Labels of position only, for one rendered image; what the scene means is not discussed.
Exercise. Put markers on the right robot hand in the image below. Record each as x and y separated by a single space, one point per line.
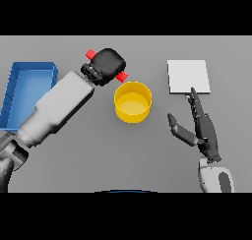
206 129

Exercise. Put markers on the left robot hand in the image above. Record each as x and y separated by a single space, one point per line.
106 65

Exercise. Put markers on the red beaker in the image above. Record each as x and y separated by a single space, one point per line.
121 76

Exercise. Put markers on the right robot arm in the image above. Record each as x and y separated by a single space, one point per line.
213 181

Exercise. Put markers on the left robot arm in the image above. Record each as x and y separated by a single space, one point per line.
57 103

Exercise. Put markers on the yellow bowl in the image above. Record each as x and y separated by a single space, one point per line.
133 103

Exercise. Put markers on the pale square scale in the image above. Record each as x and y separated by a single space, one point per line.
188 76

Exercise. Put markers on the blue tray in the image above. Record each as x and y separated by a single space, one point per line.
23 90

